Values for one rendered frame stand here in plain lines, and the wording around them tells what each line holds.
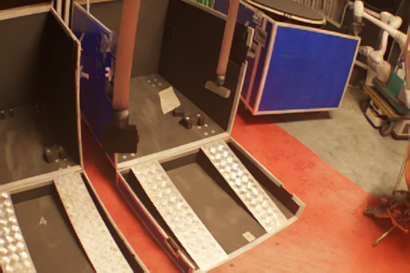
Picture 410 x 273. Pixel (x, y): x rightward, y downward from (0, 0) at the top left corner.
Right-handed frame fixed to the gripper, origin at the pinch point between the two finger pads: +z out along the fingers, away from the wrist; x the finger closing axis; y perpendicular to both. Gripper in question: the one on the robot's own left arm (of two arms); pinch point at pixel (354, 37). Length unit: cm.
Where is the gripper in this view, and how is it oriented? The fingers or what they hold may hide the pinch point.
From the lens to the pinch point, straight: 324.4
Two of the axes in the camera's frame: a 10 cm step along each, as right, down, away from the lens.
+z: -1.0, 9.2, 3.9
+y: -3.6, -3.9, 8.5
